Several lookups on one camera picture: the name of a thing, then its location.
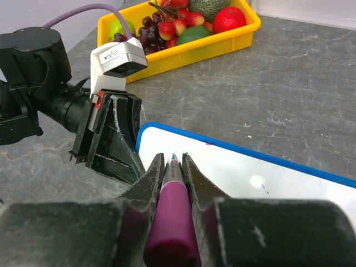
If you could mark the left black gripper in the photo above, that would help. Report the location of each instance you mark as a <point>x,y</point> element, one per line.
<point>108,143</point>

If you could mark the purple grape bunch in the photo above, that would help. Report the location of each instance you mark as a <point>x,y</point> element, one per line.
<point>148,34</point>

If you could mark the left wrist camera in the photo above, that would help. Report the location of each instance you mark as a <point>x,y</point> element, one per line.
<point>113,62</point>

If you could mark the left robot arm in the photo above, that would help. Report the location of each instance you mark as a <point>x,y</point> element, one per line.
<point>37,80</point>

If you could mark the green melon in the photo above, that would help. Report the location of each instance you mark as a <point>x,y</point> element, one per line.
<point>208,8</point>

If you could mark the yellow plastic tray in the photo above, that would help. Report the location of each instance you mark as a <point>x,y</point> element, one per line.
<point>186,54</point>

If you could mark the red fruit cluster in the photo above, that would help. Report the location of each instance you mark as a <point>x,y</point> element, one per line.
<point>176,18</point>

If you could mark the dark green lime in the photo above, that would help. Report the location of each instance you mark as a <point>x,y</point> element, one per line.
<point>192,34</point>

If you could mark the red apple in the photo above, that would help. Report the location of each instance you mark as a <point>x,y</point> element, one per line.
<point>227,19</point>

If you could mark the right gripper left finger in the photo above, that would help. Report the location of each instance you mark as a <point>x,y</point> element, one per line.
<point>100,233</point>

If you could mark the white marker pen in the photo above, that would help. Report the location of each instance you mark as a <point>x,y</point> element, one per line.
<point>173,171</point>

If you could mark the pink marker cap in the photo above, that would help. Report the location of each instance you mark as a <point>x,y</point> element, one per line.
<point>172,240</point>

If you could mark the light green apple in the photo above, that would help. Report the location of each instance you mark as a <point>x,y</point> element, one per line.
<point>117,32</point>

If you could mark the blue framed whiteboard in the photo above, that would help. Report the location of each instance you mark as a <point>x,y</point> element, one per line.
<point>245,173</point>

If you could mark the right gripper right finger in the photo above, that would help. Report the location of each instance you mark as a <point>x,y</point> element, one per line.
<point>266,232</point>

